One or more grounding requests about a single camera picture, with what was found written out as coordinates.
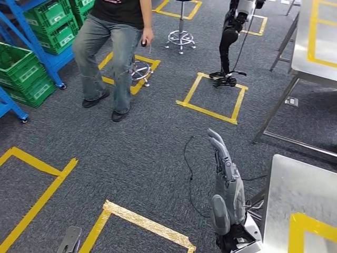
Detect person's hand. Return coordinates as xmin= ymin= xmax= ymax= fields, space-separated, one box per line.
xmin=141 ymin=27 xmax=155 ymax=48

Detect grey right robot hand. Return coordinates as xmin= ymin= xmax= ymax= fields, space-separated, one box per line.
xmin=207 ymin=128 xmax=247 ymax=236

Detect stainless steel workbench table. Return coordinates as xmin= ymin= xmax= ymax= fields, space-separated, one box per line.
xmin=248 ymin=154 xmax=337 ymax=253
xmin=253 ymin=0 xmax=337 ymax=159

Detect blue metal shelf rack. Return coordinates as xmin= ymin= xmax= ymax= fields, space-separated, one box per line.
xmin=0 ymin=0 xmax=75 ymax=91
xmin=0 ymin=86 xmax=29 ymax=124

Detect chrome swivel stool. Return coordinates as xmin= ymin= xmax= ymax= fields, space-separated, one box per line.
xmin=164 ymin=0 xmax=197 ymax=55
xmin=130 ymin=55 xmax=155 ymax=88

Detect person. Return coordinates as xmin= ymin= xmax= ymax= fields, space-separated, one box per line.
xmin=72 ymin=0 xmax=155 ymax=123

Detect yellow floor tape square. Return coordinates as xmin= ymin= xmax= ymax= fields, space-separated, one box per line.
xmin=78 ymin=199 xmax=197 ymax=253
xmin=0 ymin=147 xmax=78 ymax=253
xmin=176 ymin=72 xmax=249 ymax=125

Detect green plastic crate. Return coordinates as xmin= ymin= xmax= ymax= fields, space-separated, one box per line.
xmin=33 ymin=15 xmax=79 ymax=56
xmin=0 ymin=42 xmax=48 ymax=91
xmin=69 ymin=0 xmax=96 ymax=15
xmin=2 ymin=74 xmax=57 ymax=109
xmin=75 ymin=9 xmax=90 ymax=30
xmin=23 ymin=0 xmax=74 ymax=35

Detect black humanoid robot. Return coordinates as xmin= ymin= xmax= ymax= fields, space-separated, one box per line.
xmin=209 ymin=0 xmax=266 ymax=89

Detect metal floor socket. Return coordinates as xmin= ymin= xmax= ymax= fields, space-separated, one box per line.
xmin=284 ymin=96 xmax=299 ymax=108

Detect black cable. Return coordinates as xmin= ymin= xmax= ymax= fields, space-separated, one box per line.
xmin=183 ymin=135 xmax=268 ymax=220

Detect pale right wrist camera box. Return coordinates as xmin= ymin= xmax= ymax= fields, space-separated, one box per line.
xmin=231 ymin=237 xmax=264 ymax=253

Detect yellow table tape frame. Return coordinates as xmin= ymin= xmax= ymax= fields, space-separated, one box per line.
xmin=287 ymin=212 xmax=337 ymax=253

